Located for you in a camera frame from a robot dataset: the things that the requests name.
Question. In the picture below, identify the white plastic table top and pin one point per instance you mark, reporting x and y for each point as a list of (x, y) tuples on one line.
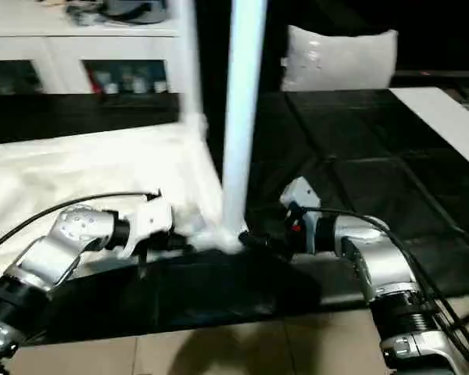
[(82, 164)]

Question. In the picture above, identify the white plastic table leg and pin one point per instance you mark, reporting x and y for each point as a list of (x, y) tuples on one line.
[(189, 66), (244, 97)]

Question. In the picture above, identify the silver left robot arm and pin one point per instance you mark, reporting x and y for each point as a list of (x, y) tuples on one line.
[(54, 250)]

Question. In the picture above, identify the black table mat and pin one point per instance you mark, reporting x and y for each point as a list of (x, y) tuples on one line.
[(375, 156)]

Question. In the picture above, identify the grey cushion with metal fittings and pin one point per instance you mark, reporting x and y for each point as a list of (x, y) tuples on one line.
[(344, 58)]

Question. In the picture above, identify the white flat board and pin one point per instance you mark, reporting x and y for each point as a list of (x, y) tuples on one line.
[(445, 117)]

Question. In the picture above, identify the black box with gold label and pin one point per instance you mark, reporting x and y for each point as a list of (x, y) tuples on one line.
[(277, 47)]

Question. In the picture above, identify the white glass-door cabinet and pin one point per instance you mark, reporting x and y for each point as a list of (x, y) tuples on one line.
[(43, 51)]

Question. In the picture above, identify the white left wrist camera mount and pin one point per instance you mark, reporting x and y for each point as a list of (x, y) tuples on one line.
[(148, 222)]

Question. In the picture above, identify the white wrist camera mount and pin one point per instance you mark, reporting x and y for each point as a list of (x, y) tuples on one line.
[(148, 222), (303, 195)]

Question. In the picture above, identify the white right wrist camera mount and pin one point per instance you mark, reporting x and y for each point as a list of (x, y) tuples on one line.
[(303, 195)]

